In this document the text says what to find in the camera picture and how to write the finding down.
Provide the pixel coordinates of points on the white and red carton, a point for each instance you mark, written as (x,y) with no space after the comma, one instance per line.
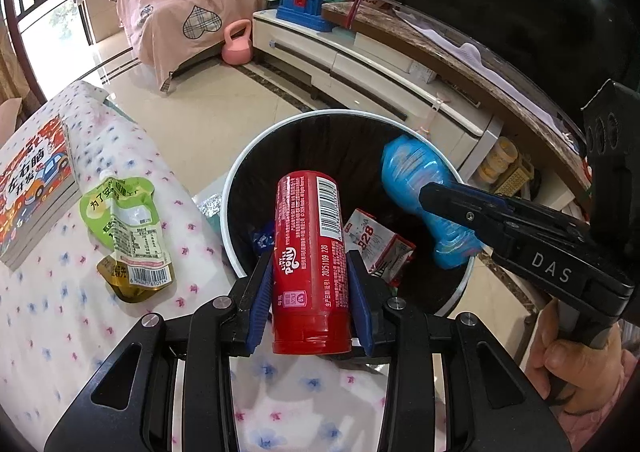
(370,237)

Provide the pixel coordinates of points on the balcony window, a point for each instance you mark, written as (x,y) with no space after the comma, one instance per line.
(50,7)

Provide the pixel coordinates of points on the pink kettlebell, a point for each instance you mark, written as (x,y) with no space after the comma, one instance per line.
(237,49)

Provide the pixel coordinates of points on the white tv stand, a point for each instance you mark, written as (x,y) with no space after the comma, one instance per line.
(375,72)

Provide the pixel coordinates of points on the yellow stacking toy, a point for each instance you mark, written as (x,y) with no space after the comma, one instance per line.
(497,157)

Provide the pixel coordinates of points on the green spout pouch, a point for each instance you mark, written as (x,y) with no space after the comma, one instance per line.
(130,232)

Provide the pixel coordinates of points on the brown marble shelf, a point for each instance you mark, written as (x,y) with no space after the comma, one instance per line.
(450,62)

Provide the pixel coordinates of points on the person's right hand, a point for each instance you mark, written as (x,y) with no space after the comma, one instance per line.
(560,362)

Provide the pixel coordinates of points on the blue plastic bottle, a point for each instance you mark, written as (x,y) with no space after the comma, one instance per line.
(410,172)

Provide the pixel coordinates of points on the wide beige patterned curtain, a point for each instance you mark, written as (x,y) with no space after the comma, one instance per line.
(15,72)

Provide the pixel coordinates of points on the red cylindrical can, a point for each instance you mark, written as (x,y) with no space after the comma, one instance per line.
(310,257)

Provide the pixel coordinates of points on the yellow plastic basket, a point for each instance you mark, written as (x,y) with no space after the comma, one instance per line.
(517,179)

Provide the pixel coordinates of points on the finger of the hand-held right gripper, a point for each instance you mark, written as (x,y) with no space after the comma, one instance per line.
(460,207)
(492,199)

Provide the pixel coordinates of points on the colourful picture book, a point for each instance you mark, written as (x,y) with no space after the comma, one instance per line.
(35,182)

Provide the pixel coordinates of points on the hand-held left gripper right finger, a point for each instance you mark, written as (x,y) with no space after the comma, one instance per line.
(362,304)

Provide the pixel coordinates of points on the dark blue plastic wrapper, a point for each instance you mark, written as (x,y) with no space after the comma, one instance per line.
(261,242)

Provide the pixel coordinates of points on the black television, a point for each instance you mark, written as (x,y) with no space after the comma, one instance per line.
(500,7)

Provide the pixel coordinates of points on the silver glitter mat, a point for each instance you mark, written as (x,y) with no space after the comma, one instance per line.
(210,207)

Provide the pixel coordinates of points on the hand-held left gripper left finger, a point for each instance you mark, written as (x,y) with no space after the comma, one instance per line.
(260,304)

